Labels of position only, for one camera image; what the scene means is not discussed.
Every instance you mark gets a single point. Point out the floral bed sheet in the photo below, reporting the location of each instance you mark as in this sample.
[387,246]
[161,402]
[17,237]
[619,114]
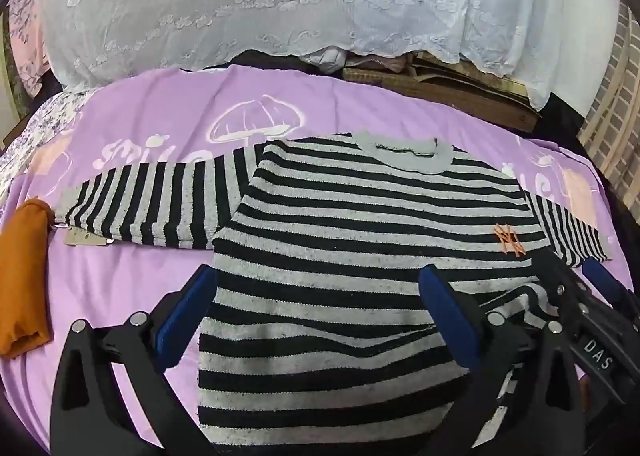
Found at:
[40,126]

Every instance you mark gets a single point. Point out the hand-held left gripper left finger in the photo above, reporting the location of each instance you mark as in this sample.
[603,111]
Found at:
[187,311]

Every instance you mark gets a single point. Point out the black grey striped sweater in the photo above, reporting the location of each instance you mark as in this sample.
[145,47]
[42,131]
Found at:
[325,236]

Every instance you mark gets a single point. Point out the white pillow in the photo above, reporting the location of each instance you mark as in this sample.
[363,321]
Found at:
[325,60]

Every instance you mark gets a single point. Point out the paper hang tag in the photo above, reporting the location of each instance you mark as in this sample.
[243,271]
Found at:
[85,237]

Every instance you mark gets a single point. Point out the orange cloth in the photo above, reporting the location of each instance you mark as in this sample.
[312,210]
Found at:
[25,286]

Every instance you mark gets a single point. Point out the pink striped cloth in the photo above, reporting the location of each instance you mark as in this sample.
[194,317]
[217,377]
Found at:
[395,64]

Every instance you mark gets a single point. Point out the purple printed blanket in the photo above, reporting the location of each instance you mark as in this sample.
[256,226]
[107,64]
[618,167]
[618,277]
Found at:
[150,101]

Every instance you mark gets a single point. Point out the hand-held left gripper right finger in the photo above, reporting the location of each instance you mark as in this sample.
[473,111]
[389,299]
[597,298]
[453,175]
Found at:
[450,316]

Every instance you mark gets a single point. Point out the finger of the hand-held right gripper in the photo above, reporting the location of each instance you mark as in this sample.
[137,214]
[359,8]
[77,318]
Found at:
[602,276]
[562,286]

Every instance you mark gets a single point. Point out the pink floral cloth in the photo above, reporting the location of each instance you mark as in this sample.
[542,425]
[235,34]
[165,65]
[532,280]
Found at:
[27,26]

